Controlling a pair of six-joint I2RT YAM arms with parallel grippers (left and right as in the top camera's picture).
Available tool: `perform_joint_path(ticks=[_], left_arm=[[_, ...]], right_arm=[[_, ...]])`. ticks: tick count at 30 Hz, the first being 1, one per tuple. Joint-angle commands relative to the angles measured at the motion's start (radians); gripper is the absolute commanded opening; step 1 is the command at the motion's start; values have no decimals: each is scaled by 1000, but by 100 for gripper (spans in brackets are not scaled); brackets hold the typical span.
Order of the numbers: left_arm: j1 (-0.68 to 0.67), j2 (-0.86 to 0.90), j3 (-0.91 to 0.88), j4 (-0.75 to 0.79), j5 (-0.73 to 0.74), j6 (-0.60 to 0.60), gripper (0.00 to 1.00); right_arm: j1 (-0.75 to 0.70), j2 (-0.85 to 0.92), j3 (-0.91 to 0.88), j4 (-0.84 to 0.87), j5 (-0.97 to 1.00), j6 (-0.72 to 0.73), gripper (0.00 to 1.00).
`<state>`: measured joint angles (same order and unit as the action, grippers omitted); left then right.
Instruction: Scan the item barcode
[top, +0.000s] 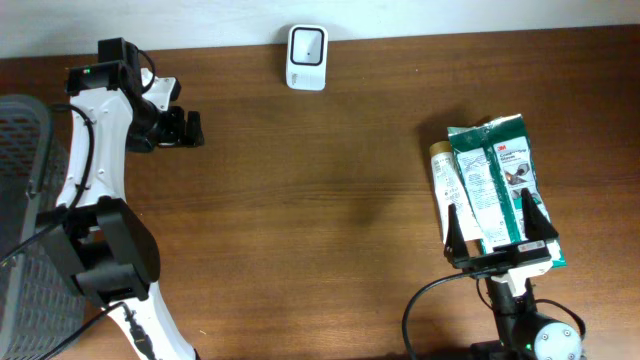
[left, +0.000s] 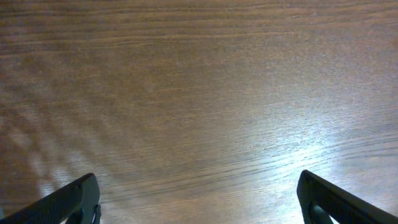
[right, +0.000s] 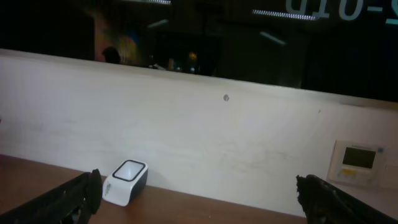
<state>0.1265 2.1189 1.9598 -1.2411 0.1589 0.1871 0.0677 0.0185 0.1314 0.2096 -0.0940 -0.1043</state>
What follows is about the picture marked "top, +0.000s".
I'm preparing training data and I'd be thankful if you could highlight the grey plastic basket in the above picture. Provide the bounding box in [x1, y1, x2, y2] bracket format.
[1, 95, 85, 359]

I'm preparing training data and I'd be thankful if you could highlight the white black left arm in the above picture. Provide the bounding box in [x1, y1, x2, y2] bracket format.
[37, 38, 205, 359]

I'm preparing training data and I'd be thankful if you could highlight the white tube gold cap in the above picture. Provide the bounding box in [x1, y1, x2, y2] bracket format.
[429, 141, 484, 242]

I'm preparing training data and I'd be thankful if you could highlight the green glove package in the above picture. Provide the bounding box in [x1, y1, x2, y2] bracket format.
[447, 114, 549, 254]

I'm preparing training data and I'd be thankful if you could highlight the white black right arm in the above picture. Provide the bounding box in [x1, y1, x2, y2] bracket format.
[444, 189, 586, 359]

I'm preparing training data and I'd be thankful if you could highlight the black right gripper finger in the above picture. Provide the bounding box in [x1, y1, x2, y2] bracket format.
[444, 204, 469, 260]
[521, 188, 559, 241]

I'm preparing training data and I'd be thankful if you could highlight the white barcode scanner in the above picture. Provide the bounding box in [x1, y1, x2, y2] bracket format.
[285, 24, 328, 91]

